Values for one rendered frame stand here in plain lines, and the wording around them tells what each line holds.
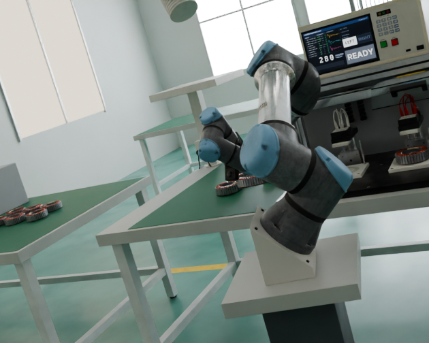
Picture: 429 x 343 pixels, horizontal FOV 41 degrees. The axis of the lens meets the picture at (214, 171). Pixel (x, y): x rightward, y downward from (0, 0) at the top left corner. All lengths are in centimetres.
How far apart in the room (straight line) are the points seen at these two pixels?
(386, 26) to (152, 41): 782
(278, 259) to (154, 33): 851
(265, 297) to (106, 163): 694
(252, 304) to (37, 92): 631
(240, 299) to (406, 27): 118
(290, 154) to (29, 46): 646
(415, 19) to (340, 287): 112
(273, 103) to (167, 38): 819
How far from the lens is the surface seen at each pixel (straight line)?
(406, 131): 211
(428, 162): 203
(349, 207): 190
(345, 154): 226
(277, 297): 136
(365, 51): 218
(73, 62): 813
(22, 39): 756
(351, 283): 133
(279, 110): 145
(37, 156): 725
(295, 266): 139
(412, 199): 186
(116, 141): 846
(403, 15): 215
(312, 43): 222
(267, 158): 130
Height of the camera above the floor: 130
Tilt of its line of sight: 11 degrees down
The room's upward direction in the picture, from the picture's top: 16 degrees counter-clockwise
